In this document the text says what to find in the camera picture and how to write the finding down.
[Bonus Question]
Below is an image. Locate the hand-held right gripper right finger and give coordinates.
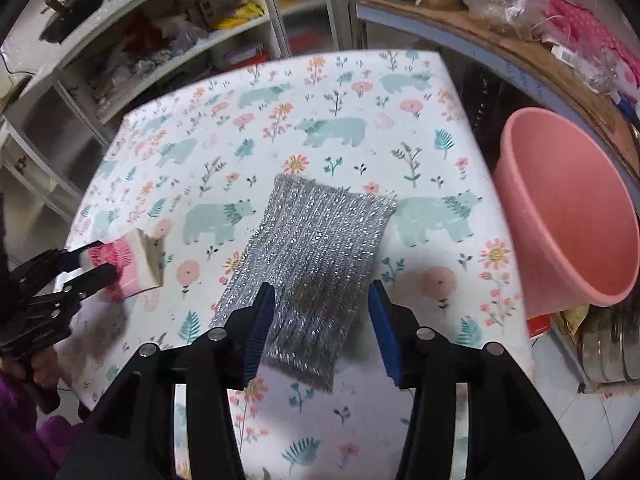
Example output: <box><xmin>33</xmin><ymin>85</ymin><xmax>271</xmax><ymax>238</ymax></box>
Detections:
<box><xmin>367</xmin><ymin>279</ymin><xmax>586</xmax><ymax>480</ymax></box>

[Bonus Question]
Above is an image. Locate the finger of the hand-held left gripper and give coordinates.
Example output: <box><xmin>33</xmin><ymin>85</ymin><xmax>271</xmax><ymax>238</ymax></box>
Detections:
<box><xmin>52</xmin><ymin>262</ymin><xmax>118</xmax><ymax>304</ymax></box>
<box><xmin>12</xmin><ymin>247</ymin><xmax>93</xmax><ymax>281</ymax></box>

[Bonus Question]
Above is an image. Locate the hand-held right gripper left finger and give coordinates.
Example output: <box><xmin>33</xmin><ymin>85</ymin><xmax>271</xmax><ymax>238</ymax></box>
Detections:
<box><xmin>55</xmin><ymin>282</ymin><xmax>277</xmax><ymax>480</ymax></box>

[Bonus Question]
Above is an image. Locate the pink patterned tissue packet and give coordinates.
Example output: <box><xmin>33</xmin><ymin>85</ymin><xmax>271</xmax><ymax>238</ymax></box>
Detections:
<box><xmin>80</xmin><ymin>229</ymin><xmax>166</xmax><ymax>303</ymax></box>

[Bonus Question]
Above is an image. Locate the silver scouring cloth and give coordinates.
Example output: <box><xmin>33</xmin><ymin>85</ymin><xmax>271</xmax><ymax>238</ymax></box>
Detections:
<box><xmin>211</xmin><ymin>174</ymin><xmax>398</xmax><ymax>395</ymax></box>

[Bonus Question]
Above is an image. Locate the pink plastic bucket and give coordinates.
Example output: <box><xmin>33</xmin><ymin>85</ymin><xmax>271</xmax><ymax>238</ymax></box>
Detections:
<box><xmin>492</xmin><ymin>106</ymin><xmax>636</xmax><ymax>320</ymax></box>

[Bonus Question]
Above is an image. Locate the person's left forearm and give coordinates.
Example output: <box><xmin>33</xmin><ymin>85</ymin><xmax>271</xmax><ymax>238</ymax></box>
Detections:
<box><xmin>0</xmin><ymin>385</ymin><xmax>76</xmax><ymax>480</ymax></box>

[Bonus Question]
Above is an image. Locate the person's left hand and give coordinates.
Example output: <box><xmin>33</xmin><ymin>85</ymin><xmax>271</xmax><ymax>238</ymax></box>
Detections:
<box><xmin>2</xmin><ymin>344</ymin><xmax>62</xmax><ymax>396</ymax></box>

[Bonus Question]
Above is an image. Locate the red cardboard box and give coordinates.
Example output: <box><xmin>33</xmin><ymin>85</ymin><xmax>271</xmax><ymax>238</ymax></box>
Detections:
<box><xmin>527</xmin><ymin>312</ymin><xmax>553</xmax><ymax>338</ymax></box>

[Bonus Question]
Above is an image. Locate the stainless steel pot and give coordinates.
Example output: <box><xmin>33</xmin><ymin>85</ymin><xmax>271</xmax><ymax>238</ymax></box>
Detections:
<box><xmin>575</xmin><ymin>305</ymin><xmax>640</xmax><ymax>386</ymax></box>

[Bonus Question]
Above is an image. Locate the red bag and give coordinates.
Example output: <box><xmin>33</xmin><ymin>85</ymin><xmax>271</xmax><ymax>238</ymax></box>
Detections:
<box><xmin>125</xmin><ymin>15</ymin><xmax>156</xmax><ymax>51</ymax></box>

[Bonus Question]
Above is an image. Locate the black wok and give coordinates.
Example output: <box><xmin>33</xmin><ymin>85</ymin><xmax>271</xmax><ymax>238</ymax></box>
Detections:
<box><xmin>39</xmin><ymin>0</ymin><xmax>107</xmax><ymax>43</ymax></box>

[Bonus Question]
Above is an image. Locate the grey plastic bag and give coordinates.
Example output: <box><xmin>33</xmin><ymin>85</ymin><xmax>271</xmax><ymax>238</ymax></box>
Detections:
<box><xmin>165</xmin><ymin>25</ymin><xmax>206</xmax><ymax>53</ymax></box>

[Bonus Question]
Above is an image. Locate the white kitchen cabinet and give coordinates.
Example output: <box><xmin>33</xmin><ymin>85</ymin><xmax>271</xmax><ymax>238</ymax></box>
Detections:
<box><xmin>0</xmin><ymin>0</ymin><xmax>341</xmax><ymax>241</ymax></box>

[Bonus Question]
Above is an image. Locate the red lid food container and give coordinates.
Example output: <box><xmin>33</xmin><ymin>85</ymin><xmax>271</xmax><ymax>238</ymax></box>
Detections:
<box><xmin>215</xmin><ymin>42</ymin><xmax>266</xmax><ymax>68</ymax></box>

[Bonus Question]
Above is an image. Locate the white cardboard box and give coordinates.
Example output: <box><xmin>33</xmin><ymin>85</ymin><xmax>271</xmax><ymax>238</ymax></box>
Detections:
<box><xmin>192</xmin><ymin>0</ymin><xmax>236</xmax><ymax>26</ymax></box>

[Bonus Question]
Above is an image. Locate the yellow packet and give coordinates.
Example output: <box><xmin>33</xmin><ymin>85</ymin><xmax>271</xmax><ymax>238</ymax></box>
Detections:
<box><xmin>215</xmin><ymin>0</ymin><xmax>266</xmax><ymax>31</ymax></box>

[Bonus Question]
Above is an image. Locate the cardboard shelf liner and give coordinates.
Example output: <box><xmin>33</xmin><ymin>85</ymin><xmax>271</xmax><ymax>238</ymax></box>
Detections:
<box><xmin>360</xmin><ymin>0</ymin><xmax>640</xmax><ymax>171</ymax></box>

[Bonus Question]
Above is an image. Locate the metal shelf rack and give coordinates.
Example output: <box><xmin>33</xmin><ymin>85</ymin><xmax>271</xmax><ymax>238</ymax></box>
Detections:
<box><xmin>340</xmin><ymin>0</ymin><xmax>640</xmax><ymax>196</ymax></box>

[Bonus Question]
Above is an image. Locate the glass mug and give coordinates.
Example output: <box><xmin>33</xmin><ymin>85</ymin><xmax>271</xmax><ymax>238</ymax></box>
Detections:
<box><xmin>570</xmin><ymin>47</ymin><xmax>621</xmax><ymax>93</ymax></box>

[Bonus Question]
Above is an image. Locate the frosted glass cabinet door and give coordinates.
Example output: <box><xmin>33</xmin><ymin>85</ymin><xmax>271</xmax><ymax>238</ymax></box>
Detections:
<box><xmin>262</xmin><ymin>0</ymin><xmax>341</xmax><ymax>58</ymax></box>

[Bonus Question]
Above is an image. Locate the clear plastic bag with scraps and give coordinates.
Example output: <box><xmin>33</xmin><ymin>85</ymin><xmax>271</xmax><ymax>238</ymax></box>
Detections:
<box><xmin>480</xmin><ymin>0</ymin><xmax>551</xmax><ymax>36</ymax></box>

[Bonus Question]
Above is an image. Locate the pink polka dot cloth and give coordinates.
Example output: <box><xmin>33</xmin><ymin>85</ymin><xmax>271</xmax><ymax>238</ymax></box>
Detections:
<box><xmin>500</xmin><ymin>0</ymin><xmax>640</xmax><ymax>86</ymax></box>

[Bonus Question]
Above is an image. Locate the black power cable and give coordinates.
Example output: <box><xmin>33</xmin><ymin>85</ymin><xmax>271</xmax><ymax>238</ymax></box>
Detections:
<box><xmin>0</xmin><ymin>50</ymin><xmax>31</xmax><ymax>92</ymax></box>

